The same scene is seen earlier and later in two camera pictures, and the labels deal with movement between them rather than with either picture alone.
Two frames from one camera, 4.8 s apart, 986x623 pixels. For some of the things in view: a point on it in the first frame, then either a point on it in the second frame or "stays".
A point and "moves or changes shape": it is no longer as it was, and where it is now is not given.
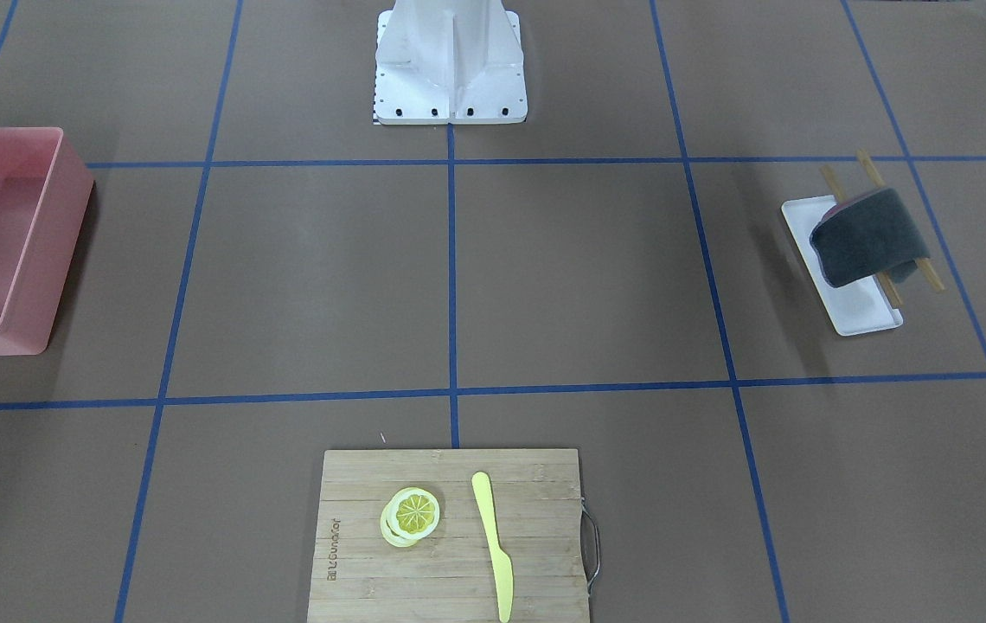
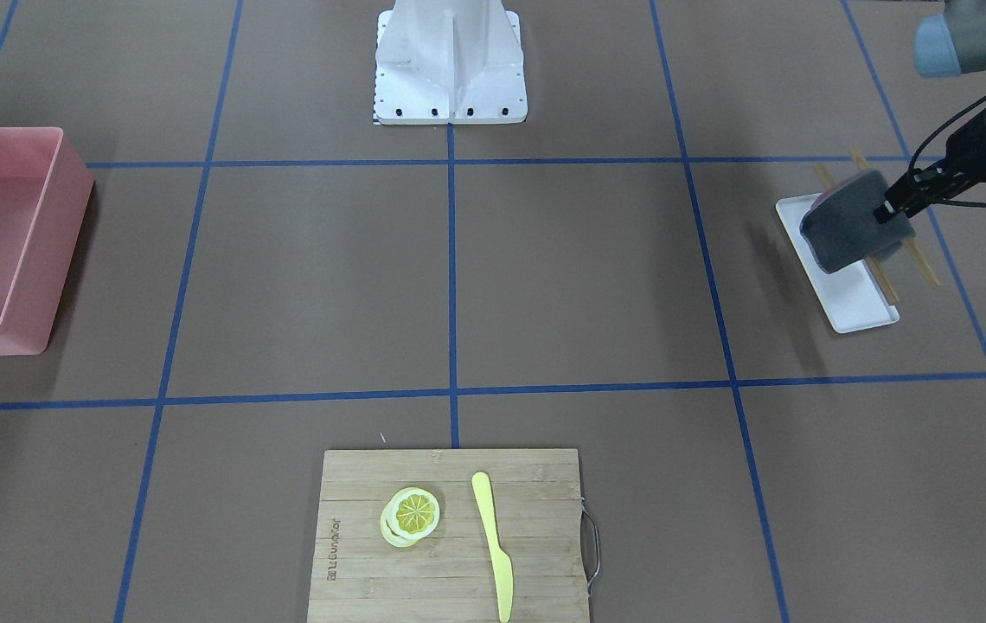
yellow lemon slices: x=410 y=517 stays
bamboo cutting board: x=450 y=575 stays
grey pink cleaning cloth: x=867 y=237 moves or changes shape
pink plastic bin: x=13 y=202 stays
